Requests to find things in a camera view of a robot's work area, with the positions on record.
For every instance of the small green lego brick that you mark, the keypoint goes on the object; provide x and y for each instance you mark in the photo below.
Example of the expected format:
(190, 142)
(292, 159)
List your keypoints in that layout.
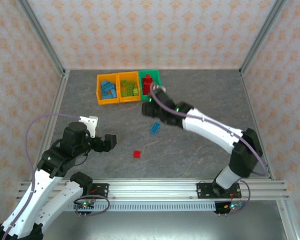
(135, 92)

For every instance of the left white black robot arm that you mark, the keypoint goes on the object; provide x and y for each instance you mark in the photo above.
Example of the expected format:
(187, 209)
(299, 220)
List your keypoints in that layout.
(32, 200)

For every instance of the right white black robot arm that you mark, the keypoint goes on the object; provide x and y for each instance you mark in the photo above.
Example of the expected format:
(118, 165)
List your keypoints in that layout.
(212, 130)

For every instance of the yellow plastic bin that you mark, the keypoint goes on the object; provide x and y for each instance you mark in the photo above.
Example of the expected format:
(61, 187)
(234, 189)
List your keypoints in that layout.
(102, 101)
(123, 100)

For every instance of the small red lego brick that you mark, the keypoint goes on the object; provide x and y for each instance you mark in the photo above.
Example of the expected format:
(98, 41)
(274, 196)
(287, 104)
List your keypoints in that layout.
(137, 154)

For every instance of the green plastic bin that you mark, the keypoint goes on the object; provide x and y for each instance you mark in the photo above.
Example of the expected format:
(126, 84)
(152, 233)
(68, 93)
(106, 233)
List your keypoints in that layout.
(156, 76)

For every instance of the small circuit board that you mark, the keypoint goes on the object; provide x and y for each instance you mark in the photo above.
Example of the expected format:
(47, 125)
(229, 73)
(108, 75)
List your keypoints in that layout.
(85, 205)
(231, 206)

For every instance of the aluminium frame rail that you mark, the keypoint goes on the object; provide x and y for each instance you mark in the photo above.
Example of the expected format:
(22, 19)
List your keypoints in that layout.
(288, 222)
(51, 125)
(256, 125)

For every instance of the wide aluminium base rail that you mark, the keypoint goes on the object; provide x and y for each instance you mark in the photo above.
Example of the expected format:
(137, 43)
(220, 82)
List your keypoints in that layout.
(152, 190)

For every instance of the aluminium frame post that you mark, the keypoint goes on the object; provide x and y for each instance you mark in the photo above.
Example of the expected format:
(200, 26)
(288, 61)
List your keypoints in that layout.
(261, 37)
(43, 37)

